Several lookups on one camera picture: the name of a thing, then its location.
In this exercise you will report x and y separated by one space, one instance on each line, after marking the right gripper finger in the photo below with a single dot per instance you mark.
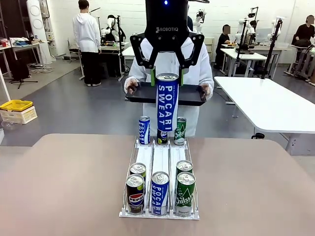
195 54
137 54

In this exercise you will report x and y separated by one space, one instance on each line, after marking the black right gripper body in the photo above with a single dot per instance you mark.
167 22

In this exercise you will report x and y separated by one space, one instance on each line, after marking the black serving tray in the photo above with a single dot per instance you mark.
147 96

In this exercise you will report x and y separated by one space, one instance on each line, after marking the blue Pocari Sweat can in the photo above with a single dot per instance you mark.
144 130
166 105
160 196

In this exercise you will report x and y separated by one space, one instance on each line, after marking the black Pepsi can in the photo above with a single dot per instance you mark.
135 196
137 168
162 138

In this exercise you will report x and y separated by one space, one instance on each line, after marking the person's left forearm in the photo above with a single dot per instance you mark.
205 71

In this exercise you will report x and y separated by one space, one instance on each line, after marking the person's right forearm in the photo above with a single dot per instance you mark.
137 71

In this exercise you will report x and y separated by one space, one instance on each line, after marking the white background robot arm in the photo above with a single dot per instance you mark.
199 20
273 29

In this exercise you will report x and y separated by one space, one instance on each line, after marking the person in black t-shirt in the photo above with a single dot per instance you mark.
221 41

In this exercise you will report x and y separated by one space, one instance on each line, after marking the person in white hoodie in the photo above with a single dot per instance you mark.
192 115

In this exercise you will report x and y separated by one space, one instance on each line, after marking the seated person in black top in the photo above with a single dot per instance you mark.
305 32

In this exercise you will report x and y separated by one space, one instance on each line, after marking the person's right hand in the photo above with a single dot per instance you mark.
131 86

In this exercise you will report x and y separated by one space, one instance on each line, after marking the person's left hand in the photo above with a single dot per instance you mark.
207 91

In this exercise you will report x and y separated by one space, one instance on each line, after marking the white height-adjustable desk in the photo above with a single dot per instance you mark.
128 51

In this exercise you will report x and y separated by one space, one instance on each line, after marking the bystander in navy top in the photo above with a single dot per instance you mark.
190 23

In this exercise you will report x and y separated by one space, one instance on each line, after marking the gray workbench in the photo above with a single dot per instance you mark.
110 46

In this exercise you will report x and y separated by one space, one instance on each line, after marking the black light stand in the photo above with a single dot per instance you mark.
242 37

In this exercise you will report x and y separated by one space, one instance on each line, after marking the bystander in white hoodie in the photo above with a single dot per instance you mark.
86 32

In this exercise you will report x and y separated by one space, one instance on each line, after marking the green Chilsung cider can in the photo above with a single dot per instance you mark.
180 135
184 196
184 166

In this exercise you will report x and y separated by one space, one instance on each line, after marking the large white table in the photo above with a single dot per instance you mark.
265 105

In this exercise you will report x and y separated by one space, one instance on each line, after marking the white tower air conditioner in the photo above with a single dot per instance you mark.
37 24

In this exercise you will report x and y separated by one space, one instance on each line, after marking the cluttered white side table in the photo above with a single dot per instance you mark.
24 45

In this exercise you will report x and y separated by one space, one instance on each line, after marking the black tripod stand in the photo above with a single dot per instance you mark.
21 71

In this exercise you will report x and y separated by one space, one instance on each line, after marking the white plastic crate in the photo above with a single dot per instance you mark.
22 116

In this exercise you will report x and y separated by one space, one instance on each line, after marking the yellow plastic crate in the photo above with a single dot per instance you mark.
16 105

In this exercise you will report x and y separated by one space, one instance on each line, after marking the red cup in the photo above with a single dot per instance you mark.
4 43

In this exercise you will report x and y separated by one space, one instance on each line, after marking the clear plastic bag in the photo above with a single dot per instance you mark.
8 125

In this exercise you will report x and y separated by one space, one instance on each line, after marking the black camera pole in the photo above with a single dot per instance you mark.
120 49

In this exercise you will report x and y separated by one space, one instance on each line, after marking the black camera tripod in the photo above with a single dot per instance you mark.
270 54

